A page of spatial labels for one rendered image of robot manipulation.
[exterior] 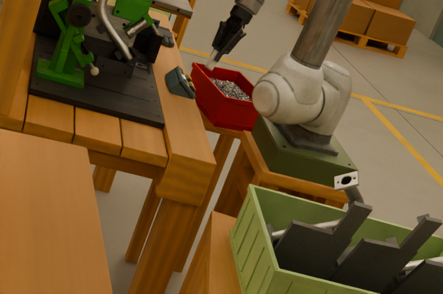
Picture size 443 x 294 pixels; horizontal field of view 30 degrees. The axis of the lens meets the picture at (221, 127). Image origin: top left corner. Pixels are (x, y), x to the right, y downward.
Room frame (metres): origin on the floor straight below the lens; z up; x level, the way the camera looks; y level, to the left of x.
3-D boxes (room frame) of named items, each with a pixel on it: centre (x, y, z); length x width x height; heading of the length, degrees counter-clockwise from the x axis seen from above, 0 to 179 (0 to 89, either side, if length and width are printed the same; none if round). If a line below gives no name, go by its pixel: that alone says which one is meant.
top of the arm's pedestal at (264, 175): (2.63, -0.27, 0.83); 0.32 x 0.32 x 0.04; 18
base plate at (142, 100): (2.84, 0.53, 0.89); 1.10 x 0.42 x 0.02; 17
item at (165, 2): (2.95, 0.46, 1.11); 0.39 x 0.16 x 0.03; 107
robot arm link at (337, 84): (2.62, -0.27, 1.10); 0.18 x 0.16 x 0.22; 143
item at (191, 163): (2.92, 0.26, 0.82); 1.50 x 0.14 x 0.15; 17
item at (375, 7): (9.31, -0.91, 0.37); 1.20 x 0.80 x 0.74; 119
